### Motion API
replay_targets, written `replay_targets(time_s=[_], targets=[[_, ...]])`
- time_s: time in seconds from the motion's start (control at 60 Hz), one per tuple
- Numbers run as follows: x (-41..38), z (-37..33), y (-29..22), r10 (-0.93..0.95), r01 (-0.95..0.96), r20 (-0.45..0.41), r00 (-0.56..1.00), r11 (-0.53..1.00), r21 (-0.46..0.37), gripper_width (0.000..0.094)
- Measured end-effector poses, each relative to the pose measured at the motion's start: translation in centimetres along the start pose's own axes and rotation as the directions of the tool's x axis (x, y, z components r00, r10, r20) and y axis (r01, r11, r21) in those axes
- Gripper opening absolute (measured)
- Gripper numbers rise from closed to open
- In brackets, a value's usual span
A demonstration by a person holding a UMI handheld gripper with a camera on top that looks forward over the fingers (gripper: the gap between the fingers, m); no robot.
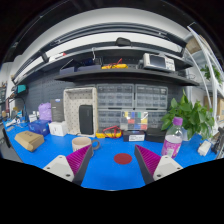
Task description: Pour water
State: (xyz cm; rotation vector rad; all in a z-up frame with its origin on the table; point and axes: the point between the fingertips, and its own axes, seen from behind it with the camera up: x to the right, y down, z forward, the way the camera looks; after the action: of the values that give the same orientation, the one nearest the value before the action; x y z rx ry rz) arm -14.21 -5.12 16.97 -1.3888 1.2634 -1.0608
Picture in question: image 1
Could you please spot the white shelving rack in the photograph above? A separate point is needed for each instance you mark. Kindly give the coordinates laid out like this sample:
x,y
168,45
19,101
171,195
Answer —
x,y
208,66

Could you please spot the grey drawer cabinet right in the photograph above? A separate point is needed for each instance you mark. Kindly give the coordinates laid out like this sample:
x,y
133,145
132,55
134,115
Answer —
x,y
151,97

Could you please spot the white perforated tray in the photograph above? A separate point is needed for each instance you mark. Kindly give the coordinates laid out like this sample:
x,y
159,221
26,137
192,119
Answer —
x,y
72,100

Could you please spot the beige ceramic mug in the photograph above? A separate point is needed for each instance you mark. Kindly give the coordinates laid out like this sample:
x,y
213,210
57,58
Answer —
x,y
80,142

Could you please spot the blue small box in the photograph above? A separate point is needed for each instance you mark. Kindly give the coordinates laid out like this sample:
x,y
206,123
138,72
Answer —
x,y
39,127

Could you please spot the purple plastic bag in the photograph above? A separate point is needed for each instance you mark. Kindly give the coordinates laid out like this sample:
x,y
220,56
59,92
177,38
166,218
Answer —
x,y
45,111

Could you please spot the red round coaster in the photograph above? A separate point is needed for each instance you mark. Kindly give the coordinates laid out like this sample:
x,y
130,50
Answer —
x,y
122,158

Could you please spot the black flat case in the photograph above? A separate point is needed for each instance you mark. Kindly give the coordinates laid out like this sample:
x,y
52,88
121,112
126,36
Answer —
x,y
155,135

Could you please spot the brown cardboard box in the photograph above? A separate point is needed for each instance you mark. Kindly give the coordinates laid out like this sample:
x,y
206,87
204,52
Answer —
x,y
29,140

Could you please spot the colourful parts organizer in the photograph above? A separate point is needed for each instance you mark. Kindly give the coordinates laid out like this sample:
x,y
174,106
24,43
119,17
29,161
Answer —
x,y
134,120

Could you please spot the grey drawer cabinet left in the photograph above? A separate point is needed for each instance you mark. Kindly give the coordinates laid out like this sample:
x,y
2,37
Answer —
x,y
115,95

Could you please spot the black box white label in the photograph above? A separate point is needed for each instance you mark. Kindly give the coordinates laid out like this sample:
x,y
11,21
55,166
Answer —
x,y
133,136

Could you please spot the clear bottle purple cap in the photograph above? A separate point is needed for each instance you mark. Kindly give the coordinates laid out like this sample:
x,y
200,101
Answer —
x,y
173,138

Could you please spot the green potted plant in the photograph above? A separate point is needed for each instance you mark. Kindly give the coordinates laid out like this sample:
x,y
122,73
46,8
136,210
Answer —
x,y
197,119

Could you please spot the white power adapter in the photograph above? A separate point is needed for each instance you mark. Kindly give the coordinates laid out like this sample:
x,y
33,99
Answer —
x,y
204,148

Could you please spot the yellow red multimeter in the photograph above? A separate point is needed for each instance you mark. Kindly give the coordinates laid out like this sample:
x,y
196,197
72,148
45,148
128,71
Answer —
x,y
113,132

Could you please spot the white oscilloscope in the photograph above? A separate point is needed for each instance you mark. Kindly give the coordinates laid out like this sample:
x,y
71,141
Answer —
x,y
158,62

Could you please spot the black wall shelf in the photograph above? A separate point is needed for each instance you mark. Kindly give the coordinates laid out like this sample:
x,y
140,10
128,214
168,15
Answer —
x,y
125,75

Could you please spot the grey drawer cabinet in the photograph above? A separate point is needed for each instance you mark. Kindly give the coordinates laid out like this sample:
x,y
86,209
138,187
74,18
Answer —
x,y
151,97
115,95

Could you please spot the white small box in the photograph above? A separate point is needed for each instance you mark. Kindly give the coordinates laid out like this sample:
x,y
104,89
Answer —
x,y
58,128

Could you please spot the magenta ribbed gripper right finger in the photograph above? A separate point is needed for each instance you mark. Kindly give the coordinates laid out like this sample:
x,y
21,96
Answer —
x,y
154,167

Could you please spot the yellow tool on shelf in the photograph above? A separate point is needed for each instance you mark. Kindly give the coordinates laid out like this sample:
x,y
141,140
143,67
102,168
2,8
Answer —
x,y
118,65

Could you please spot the dark grey carton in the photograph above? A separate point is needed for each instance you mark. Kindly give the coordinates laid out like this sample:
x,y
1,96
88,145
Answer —
x,y
57,110

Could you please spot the black rectangular speaker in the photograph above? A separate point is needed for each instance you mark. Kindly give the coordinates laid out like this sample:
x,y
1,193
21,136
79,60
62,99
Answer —
x,y
86,119

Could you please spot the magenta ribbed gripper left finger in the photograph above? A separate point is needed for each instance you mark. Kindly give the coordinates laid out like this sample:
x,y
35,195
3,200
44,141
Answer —
x,y
72,167

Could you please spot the blue table mat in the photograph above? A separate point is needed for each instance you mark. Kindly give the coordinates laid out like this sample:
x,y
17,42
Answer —
x,y
103,172

